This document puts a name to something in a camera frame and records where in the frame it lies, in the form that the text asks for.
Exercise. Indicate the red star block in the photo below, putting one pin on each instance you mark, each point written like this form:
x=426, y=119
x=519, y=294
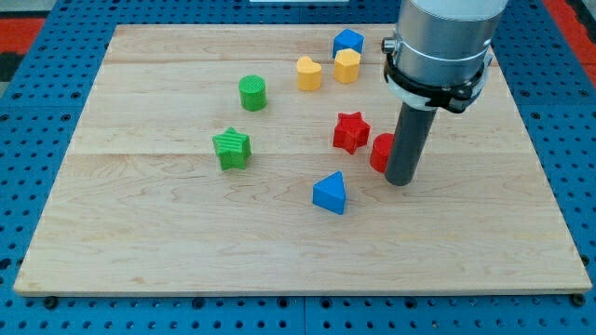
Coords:
x=350, y=132

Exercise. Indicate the red cylinder block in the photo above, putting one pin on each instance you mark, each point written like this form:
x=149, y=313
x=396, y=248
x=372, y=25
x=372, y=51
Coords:
x=381, y=148

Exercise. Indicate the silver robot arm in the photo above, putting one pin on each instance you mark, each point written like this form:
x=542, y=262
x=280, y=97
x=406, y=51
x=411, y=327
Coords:
x=438, y=55

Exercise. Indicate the green star block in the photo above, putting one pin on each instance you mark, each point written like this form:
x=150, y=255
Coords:
x=232, y=148

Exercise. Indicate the blue triangle block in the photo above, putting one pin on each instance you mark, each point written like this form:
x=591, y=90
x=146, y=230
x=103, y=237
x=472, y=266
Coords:
x=330, y=194

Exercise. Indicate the wooden board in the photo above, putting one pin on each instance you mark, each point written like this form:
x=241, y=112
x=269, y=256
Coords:
x=141, y=206

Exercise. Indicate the green cylinder block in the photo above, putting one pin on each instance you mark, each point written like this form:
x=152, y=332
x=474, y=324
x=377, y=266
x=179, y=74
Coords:
x=252, y=92

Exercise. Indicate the yellow heart block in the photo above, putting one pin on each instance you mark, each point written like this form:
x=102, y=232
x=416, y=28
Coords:
x=309, y=74

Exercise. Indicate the yellow hexagon block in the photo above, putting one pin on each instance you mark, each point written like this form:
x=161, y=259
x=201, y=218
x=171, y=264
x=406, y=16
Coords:
x=346, y=66

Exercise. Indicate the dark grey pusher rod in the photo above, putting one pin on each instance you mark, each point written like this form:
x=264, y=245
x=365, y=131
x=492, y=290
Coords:
x=409, y=141

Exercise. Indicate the blue cube block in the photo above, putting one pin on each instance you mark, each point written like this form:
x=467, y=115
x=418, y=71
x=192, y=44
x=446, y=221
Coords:
x=347, y=38

